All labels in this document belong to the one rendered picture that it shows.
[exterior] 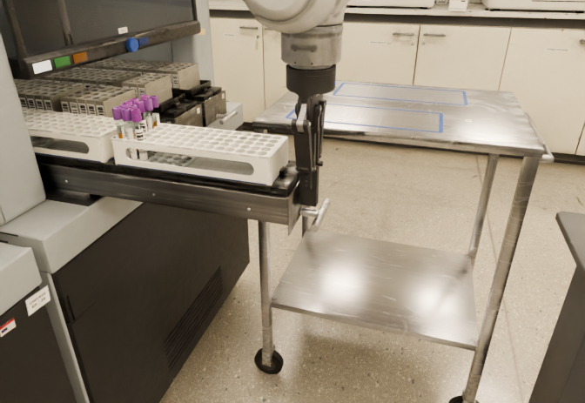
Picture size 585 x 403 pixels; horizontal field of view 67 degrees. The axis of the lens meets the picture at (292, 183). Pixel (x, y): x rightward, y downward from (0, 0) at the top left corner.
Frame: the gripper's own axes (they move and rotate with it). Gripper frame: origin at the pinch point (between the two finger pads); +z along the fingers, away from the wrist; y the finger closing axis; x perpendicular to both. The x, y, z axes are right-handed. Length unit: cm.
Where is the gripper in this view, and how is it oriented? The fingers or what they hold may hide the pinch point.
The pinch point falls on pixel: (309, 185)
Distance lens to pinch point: 74.4
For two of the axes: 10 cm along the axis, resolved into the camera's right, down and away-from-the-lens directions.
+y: -2.9, 4.2, -8.6
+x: 9.6, 1.3, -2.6
